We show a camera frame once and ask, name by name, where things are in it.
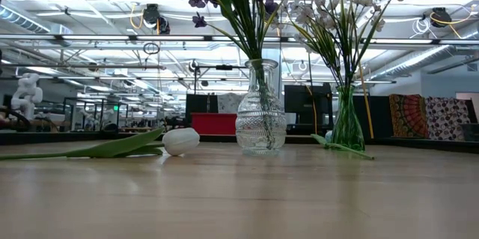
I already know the silver ventilation duct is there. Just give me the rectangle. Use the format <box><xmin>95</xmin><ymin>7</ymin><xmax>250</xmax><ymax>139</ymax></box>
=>
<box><xmin>0</xmin><ymin>4</ymin><xmax>74</xmax><ymax>37</ymax></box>
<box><xmin>367</xmin><ymin>30</ymin><xmax>479</xmax><ymax>81</ymax></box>

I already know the clear glass vase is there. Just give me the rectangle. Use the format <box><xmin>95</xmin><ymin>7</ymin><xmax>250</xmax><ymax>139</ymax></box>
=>
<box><xmin>235</xmin><ymin>58</ymin><xmax>288</xmax><ymax>157</ymax></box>

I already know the large black panel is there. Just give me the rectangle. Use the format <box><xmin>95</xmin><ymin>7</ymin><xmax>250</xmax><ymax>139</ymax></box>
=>
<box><xmin>284</xmin><ymin>82</ymin><xmax>334</xmax><ymax>136</ymax></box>

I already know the red box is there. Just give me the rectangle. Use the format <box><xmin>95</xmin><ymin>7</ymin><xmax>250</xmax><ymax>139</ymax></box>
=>
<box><xmin>190</xmin><ymin>112</ymin><xmax>238</xmax><ymax>136</ymax></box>

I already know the black ceiling cable reel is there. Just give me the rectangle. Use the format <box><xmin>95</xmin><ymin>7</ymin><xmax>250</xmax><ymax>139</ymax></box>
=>
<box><xmin>142</xmin><ymin>3</ymin><xmax>172</xmax><ymax>35</ymax></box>
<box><xmin>430</xmin><ymin>6</ymin><xmax>453</xmax><ymax>28</ymax></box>

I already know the green glass vase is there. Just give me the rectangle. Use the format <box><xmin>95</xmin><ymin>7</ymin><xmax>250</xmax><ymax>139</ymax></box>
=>
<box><xmin>330</xmin><ymin>84</ymin><xmax>367</xmax><ymax>154</ymax></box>

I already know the yellow cable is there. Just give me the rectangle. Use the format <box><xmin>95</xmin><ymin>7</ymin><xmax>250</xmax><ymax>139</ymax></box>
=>
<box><xmin>356</xmin><ymin>58</ymin><xmax>376</xmax><ymax>140</ymax></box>

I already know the white artificial flower bunch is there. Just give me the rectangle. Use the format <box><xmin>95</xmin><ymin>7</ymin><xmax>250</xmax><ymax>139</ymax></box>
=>
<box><xmin>275</xmin><ymin>0</ymin><xmax>347</xmax><ymax>87</ymax></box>
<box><xmin>336</xmin><ymin>0</ymin><xmax>408</xmax><ymax>87</ymax></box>

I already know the white artificial tulip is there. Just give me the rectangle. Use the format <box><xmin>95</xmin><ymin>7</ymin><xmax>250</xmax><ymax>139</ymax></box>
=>
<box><xmin>310</xmin><ymin>130</ymin><xmax>376</xmax><ymax>162</ymax></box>
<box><xmin>0</xmin><ymin>126</ymin><xmax>201</xmax><ymax>162</ymax></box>

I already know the small black panel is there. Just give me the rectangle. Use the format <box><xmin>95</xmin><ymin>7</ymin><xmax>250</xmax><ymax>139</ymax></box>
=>
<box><xmin>185</xmin><ymin>93</ymin><xmax>219</xmax><ymax>124</ymax></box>

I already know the white purple patterned cloth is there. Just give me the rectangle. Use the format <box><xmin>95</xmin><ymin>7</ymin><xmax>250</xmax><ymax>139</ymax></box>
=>
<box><xmin>424</xmin><ymin>96</ymin><xmax>473</xmax><ymax>142</ymax></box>

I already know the orange mandala cloth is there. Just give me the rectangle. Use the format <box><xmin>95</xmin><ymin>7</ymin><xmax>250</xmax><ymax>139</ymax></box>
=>
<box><xmin>388</xmin><ymin>93</ymin><xmax>430</xmax><ymax>139</ymax></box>

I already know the grey patterned cloth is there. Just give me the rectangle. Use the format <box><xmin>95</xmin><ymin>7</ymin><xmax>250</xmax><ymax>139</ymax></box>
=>
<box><xmin>217</xmin><ymin>92</ymin><xmax>245</xmax><ymax>115</ymax></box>

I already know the white robot figure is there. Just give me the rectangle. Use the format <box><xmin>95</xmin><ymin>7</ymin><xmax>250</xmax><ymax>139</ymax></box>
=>
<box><xmin>10</xmin><ymin>72</ymin><xmax>44</xmax><ymax>121</ymax></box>

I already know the long horizontal light bar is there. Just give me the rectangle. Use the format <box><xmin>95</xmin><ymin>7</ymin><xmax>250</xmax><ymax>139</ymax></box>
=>
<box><xmin>0</xmin><ymin>33</ymin><xmax>479</xmax><ymax>46</ymax></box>

